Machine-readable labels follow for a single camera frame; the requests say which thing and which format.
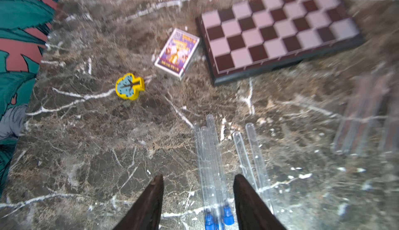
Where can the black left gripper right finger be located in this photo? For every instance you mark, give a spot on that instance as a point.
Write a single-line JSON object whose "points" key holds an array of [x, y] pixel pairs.
{"points": [[252, 213]]}

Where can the brown checkered chess board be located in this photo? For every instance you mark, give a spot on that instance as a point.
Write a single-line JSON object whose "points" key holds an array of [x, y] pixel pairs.
{"points": [[256, 36]]}

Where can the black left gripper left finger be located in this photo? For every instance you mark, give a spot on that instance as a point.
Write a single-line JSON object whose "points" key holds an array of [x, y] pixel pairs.
{"points": [[145, 213]]}

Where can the clear test tube blue stopper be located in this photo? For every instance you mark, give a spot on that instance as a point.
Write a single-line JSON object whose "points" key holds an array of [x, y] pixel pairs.
{"points": [[373, 100], [244, 160], [210, 222], [263, 183], [223, 193], [345, 133]]}

